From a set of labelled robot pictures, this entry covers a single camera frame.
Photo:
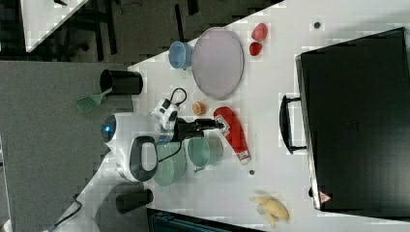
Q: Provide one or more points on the blue cup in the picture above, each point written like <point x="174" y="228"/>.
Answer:
<point x="180" y="55"/>

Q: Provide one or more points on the black cylinder at lower edge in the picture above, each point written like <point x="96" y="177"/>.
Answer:
<point x="133" y="200"/>

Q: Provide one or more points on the peeled banana toy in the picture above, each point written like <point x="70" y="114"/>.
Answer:
<point x="272" y="207"/>

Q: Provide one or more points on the blue metal frame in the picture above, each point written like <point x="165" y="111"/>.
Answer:
<point x="162" y="221"/>

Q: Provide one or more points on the halved strawberry toy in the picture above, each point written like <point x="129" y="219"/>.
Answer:
<point x="255" y="48"/>

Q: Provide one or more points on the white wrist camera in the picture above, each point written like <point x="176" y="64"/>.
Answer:
<point x="166" y="111"/>

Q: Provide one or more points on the orange slice toy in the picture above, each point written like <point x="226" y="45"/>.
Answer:
<point x="199" y="108"/>

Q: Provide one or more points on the red plush ketchup bottle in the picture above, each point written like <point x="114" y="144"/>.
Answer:
<point x="233" y="132"/>

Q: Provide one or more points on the green cup with handle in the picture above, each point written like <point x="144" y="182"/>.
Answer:
<point x="204" y="151"/>

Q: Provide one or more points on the grey round plate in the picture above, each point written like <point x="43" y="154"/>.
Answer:
<point x="217" y="63"/>

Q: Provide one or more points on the green spatula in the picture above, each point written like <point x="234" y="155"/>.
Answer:
<point x="91" y="102"/>

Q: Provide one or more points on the silver black toaster oven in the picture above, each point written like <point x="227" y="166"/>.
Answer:
<point x="356" y="113"/>

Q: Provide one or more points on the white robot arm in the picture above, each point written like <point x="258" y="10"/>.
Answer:
<point x="133" y="138"/>

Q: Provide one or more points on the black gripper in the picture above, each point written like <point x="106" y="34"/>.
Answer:
<point x="186" y="130"/>

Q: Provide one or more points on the black cylinder holder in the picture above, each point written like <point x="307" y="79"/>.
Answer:
<point x="121" y="82"/>

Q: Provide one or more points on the whole strawberry toy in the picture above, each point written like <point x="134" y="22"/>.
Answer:
<point x="260" y="32"/>

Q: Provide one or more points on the green oval strainer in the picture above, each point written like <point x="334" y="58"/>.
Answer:
<point x="172" y="165"/>

